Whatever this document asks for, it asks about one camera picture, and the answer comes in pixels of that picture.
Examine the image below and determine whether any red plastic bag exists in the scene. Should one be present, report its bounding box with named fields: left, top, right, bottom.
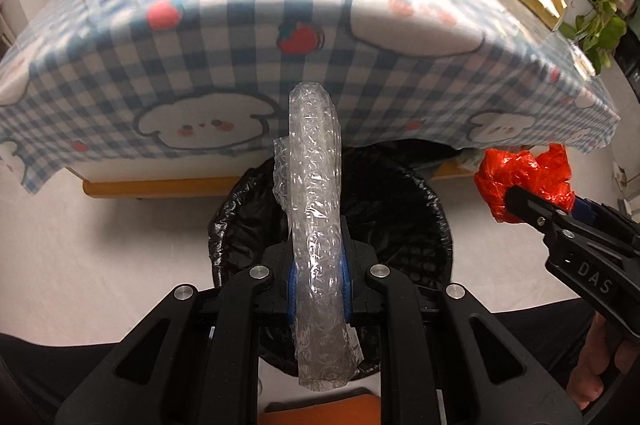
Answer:
left=474, top=143, right=576, bottom=223

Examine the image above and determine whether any bubble wrap roll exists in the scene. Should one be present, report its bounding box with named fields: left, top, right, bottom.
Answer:
left=273, top=82, right=362, bottom=391

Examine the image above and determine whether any person right hand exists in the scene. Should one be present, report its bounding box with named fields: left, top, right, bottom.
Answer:
left=566, top=313, right=639, bottom=410

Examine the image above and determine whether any black bin with liner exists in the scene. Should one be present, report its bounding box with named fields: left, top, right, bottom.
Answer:
left=208, top=141, right=454, bottom=343

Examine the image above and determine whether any blue checked bear tablecloth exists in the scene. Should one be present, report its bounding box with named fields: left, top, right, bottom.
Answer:
left=1, top=0, right=620, bottom=193

